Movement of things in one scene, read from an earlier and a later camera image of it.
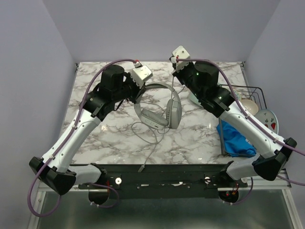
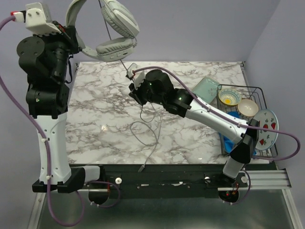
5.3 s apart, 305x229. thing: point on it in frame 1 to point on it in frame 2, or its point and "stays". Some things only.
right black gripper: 177,76 to 136,93
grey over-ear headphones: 156,119 to 121,19
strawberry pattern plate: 269,118 stays
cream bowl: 250,106 stays
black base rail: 165,178 stays
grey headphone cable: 156,145 to 125,67
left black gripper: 138,90 to 67,35
